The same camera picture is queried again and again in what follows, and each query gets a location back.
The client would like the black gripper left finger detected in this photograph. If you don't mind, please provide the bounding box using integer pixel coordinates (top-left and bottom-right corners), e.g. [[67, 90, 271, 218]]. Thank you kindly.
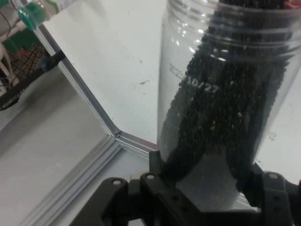
[[70, 150, 200, 226]]

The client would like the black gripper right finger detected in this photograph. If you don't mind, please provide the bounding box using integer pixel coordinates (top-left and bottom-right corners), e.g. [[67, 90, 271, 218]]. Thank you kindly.
[[235, 162, 301, 226]]

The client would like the black seeds heap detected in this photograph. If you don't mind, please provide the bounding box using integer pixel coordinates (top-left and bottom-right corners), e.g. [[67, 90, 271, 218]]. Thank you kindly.
[[162, 0, 297, 187]]

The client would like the clear plastic jar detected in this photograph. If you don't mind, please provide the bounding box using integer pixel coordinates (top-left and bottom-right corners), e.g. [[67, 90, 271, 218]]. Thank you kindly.
[[157, 0, 301, 210]]

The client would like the black tripod stand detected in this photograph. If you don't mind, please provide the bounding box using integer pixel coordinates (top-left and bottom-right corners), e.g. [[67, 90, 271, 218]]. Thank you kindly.
[[0, 49, 66, 111]]

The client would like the checked fabric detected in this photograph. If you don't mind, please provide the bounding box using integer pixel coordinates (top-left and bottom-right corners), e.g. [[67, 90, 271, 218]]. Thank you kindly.
[[10, 43, 47, 76]]

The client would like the green-capped spice bottle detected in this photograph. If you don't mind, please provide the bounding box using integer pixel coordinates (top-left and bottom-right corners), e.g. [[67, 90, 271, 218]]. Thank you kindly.
[[17, 0, 58, 31]]

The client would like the aluminium frame post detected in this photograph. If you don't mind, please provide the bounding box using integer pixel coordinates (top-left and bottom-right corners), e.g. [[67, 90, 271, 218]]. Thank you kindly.
[[16, 136, 123, 226]]

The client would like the aluminium frame rail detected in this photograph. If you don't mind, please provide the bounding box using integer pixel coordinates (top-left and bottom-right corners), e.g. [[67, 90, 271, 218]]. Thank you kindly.
[[114, 130, 163, 160], [34, 23, 121, 140]]

